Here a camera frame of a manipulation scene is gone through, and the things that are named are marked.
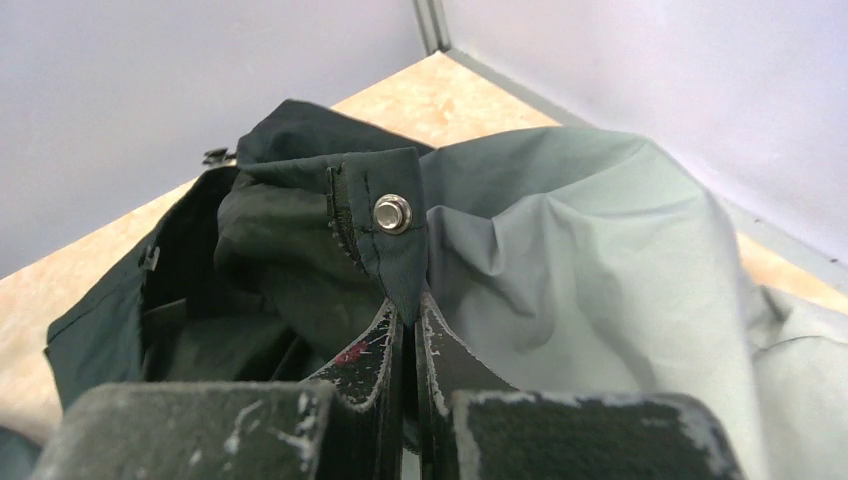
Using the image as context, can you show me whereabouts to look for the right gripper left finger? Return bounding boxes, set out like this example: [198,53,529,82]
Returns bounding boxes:
[33,302,403,479]

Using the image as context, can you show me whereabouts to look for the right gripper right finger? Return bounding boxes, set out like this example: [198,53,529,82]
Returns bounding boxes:
[415,293,743,479]

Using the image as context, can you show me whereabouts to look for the grey gradient zip jacket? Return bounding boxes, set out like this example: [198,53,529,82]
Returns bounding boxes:
[0,99,848,480]

